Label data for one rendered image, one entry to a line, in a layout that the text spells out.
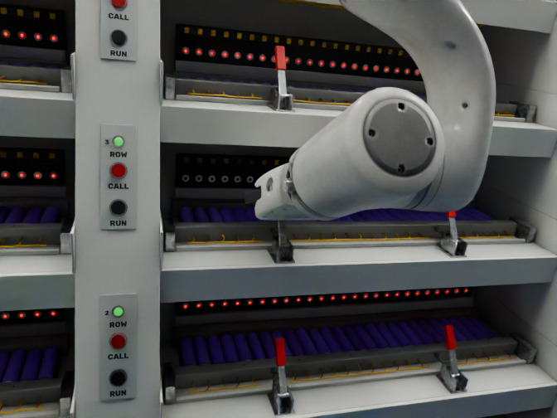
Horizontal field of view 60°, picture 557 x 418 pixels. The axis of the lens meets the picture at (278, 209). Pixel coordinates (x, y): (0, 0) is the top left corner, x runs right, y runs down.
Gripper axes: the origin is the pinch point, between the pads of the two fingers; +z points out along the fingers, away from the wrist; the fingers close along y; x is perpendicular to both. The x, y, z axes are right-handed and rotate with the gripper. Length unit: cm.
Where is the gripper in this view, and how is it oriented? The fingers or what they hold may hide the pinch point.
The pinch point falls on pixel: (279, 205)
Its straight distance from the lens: 65.5
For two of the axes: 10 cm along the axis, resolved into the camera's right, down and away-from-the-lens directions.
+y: 9.6, 0.0, 2.8
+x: -0.4, -9.9, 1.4
